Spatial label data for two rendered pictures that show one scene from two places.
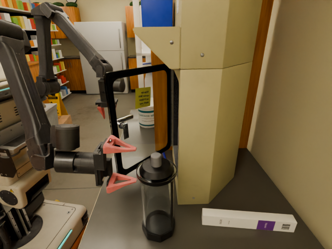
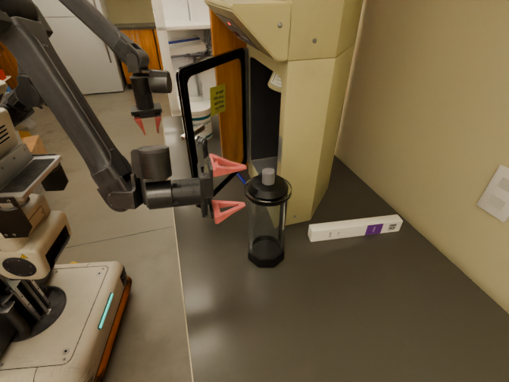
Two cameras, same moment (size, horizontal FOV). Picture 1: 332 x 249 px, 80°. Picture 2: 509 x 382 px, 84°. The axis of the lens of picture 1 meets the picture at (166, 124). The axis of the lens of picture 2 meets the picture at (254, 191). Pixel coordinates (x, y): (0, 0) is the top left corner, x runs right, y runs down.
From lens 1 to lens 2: 0.21 m
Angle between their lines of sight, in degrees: 18
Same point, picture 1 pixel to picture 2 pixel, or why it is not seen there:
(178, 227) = (287, 249)
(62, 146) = (156, 175)
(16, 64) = (50, 63)
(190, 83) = (299, 78)
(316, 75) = (422, 58)
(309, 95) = (413, 83)
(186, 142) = (290, 152)
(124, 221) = (223, 255)
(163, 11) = not seen: outside the picture
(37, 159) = (120, 197)
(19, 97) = (68, 114)
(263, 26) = not seen: outside the picture
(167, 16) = not seen: outside the picture
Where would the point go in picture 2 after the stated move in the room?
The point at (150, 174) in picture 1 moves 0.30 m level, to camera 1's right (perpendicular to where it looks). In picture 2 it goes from (267, 192) to (388, 172)
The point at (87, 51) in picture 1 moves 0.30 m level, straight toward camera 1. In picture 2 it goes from (106, 30) to (137, 45)
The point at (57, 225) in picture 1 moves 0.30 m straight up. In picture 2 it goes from (89, 292) to (66, 252)
